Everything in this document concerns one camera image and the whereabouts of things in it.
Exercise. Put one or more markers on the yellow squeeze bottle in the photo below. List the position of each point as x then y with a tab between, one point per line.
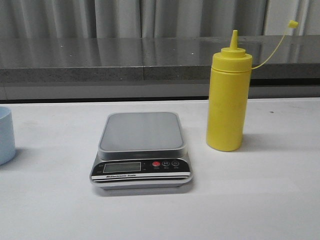
230	78

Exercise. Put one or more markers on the light blue plastic cup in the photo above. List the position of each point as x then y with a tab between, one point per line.
7	139

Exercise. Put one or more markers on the silver digital kitchen scale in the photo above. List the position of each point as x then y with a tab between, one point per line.
140	150

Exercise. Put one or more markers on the grey stone counter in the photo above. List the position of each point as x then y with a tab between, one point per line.
45	70

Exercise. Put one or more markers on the grey pleated curtain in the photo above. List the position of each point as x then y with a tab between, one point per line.
155	18

